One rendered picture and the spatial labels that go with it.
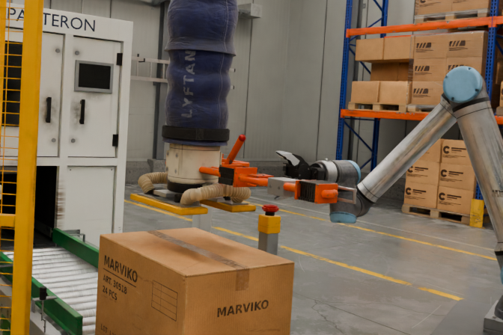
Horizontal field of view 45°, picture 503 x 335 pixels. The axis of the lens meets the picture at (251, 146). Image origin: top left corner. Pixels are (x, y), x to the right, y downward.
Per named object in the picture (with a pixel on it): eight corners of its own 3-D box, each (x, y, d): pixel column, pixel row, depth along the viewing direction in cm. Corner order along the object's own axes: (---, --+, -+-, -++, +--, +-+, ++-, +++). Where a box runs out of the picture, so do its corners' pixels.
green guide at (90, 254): (52, 241, 377) (52, 226, 377) (68, 240, 383) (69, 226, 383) (185, 321, 249) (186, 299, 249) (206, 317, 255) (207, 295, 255)
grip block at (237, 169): (215, 183, 187) (217, 164, 187) (242, 183, 193) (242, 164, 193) (232, 187, 181) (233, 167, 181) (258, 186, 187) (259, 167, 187)
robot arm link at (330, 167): (337, 188, 207) (337, 159, 206) (326, 188, 204) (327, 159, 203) (318, 185, 214) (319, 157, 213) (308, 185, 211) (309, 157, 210)
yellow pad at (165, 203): (129, 199, 212) (130, 185, 212) (155, 198, 218) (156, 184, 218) (180, 215, 185) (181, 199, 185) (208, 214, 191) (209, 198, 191)
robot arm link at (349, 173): (363, 188, 214) (362, 159, 214) (337, 189, 206) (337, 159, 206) (343, 187, 221) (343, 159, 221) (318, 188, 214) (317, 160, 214)
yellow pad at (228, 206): (177, 197, 224) (177, 183, 223) (200, 196, 230) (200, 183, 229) (231, 212, 197) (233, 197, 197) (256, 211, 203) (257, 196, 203)
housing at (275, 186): (266, 193, 171) (266, 177, 171) (284, 192, 175) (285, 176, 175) (281, 197, 165) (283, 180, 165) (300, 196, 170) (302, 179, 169)
